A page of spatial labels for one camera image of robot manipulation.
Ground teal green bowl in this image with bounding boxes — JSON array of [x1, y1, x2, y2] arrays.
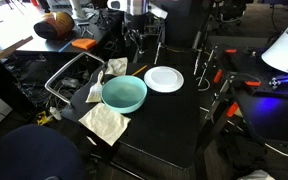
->
[[100, 74, 149, 115]]

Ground yellow pencil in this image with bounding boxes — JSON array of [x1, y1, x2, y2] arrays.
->
[[131, 64, 149, 77]]

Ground beige paper napkin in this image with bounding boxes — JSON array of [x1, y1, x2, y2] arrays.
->
[[77, 102, 132, 147], [104, 56, 129, 77]]

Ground black orange bar clamp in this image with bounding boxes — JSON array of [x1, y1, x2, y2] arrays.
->
[[204, 71, 262, 123], [193, 44, 238, 88]]

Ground yellow black tool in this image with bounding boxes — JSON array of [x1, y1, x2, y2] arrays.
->
[[35, 110, 52, 127]]

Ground dark blue fabric chair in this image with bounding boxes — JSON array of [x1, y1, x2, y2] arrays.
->
[[0, 123, 86, 180]]

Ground black cloth heap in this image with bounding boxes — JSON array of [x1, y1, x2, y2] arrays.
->
[[217, 131, 269, 172]]

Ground grey cable pile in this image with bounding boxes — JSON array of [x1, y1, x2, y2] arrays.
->
[[17, 59, 96, 112]]

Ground white round plate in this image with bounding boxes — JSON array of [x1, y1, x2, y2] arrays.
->
[[143, 65, 185, 94]]

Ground small paint brush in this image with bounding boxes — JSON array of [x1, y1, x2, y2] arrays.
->
[[85, 69, 105, 104]]

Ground wooden plank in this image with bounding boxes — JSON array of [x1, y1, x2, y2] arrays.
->
[[0, 35, 34, 70]]

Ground orange foam pad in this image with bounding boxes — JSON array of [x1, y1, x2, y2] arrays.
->
[[71, 37, 98, 51]]

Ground white cloth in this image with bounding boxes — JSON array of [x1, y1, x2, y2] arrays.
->
[[237, 169, 277, 180]]

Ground white thin cable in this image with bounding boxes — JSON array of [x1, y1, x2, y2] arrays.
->
[[264, 142, 288, 158]]

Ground silver metal pot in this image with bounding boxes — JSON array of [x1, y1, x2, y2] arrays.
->
[[123, 0, 150, 17]]

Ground mesh chair with silver armrest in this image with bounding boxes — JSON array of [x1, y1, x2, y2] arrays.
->
[[44, 51, 106, 108]]

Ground white power plug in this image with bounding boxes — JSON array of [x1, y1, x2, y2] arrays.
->
[[48, 106, 64, 122]]

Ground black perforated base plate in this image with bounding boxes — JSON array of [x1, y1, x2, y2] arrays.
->
[[217, 46, 288, 98]]

